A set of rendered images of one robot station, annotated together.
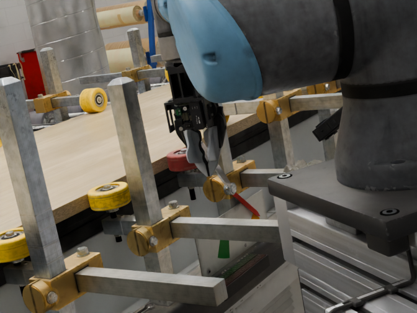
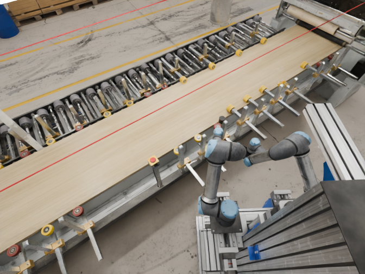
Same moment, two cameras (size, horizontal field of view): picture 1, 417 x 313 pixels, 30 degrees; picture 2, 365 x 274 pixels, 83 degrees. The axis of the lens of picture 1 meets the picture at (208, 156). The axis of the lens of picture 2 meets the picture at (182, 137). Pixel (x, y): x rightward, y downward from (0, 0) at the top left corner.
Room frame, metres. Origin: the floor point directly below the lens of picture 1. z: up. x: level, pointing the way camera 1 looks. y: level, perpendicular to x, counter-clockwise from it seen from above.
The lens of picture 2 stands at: (0.33, -0.06, 2.63)
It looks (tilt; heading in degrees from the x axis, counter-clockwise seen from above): 56 degrees down; 21
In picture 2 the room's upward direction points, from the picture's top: 2 degrees counter-clockwise
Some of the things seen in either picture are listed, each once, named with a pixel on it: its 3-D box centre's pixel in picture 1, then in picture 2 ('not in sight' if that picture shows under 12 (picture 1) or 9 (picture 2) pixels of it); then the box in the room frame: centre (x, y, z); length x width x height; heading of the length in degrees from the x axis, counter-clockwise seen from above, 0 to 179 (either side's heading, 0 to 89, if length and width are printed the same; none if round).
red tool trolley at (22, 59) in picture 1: (55, 76); not in sight; (9.84, 1.70, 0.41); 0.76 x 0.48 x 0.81; 147
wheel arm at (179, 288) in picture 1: (105, 282); (189, 168); (1.14, 0.19, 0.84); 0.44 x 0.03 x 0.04; 53
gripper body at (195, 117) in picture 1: (190, 94); not in sight; (1.32, 0.01, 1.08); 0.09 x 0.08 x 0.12; 163
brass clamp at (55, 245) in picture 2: not in sight; (54, 247); (0.17, 1.01, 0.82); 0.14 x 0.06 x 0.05; 143
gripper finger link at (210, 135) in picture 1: (210, 152); not in sight; (1.32, -0.01, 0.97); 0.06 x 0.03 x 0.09; 163
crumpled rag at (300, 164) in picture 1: (305, 164); not in sight; (1.48, -0.18, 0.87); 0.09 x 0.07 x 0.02; 53
